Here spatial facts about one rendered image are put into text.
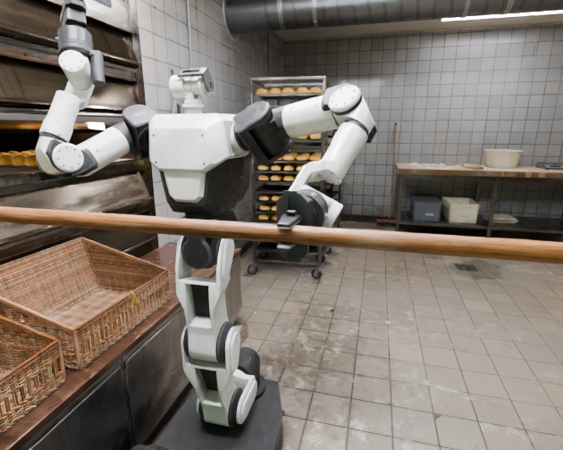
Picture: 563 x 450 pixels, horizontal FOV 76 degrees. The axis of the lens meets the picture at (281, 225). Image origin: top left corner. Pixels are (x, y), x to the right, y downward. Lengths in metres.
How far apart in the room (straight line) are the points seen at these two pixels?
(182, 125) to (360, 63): 4.62
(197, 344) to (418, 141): 4.66
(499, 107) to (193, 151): 4.97
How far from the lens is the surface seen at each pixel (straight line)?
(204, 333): 1.30
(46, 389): 1.38
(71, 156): 1.14
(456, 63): 5.62
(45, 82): 1.97
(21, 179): 1.83
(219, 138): 1.05
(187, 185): 1.11
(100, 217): 0.72
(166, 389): 1.89
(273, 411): 1.77
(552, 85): 5.88
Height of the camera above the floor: 1.36
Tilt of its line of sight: 15 degrees down
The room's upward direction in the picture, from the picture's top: straight up
